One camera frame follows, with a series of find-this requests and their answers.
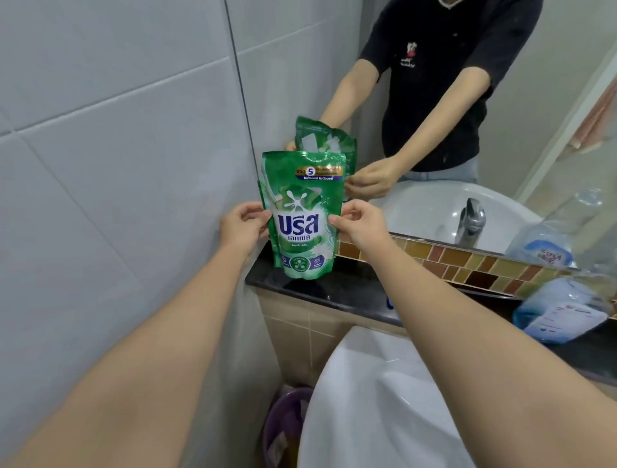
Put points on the person's right hand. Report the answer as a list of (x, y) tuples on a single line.
[(364, 231)]

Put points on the person's left hand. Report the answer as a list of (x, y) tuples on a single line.
[(240, 230)]

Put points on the person's right thumb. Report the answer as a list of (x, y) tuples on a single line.
[(341, 221)]

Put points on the person's left thumb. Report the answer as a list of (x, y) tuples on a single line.
[(260, 218)]

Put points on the green detergent refill pouch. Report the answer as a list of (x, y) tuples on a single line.
[(301, 226)]

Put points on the person's left forearm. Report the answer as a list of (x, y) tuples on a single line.
[(140, 366)]

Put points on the person's right forearm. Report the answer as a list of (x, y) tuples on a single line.
[(487, 366)]

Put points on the white ceramic sink basin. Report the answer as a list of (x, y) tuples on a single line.
[(376, 410)]

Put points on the purple plastic bin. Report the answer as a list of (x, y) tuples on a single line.
[(282, 424)]

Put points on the clear pouch with blue liquid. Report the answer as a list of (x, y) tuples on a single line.
[(561, 308)]

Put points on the wall mirror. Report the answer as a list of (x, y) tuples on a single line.
[(530, 96)]

